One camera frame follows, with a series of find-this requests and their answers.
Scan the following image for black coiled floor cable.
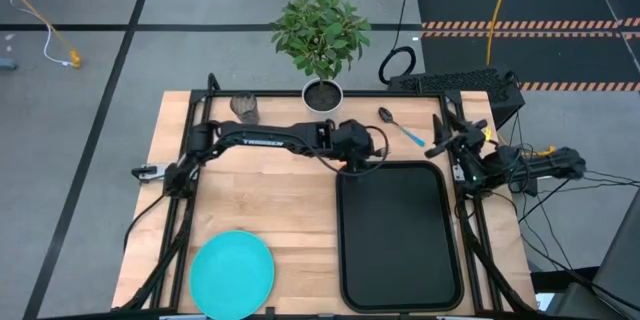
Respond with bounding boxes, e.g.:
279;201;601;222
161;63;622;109
378;0;417;86

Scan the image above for white floor cable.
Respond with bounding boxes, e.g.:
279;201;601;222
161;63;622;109
8;0;71;67

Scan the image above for teal round plate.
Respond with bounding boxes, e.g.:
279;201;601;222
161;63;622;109
188;230;276;320

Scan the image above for spoon with blue handle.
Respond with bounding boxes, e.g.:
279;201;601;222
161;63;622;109
377;106;427;149

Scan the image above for black plastic tray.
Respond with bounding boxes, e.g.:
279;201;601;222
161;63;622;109
335;160;465;315

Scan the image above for dark translucent cup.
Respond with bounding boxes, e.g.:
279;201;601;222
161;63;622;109
229;91;261;126

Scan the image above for green plant in white pot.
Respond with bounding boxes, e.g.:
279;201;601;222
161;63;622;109
269;0;373;114

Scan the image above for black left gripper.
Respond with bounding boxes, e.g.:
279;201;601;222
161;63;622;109
332;118;376;174

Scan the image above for black perforated box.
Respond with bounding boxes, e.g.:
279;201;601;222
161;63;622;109
387;67;526;129

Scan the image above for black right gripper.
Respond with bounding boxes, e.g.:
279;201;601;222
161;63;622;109
424;113;494;161

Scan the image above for yellow cable with plug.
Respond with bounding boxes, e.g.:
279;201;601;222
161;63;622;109
0;0;82;70

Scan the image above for black silver frame clamp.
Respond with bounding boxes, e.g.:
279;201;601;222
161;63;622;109
131;163;169;182

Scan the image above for black left arm base cable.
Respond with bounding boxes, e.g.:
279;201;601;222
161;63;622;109
123;192;169;254

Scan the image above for black metal table frame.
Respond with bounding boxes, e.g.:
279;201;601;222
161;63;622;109
112;72;539;320

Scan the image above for black left wrist camera cable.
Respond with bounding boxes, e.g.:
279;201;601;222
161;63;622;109
299;124;391;179

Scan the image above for yellow floor cable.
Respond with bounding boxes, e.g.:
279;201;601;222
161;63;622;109
485;0;517;67

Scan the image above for dark grey equipment case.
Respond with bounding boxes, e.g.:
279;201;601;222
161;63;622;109
554;187;640;320

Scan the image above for black mat hazard-striped edge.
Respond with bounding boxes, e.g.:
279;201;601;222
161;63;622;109
415;0;640;30
419;31;640;93

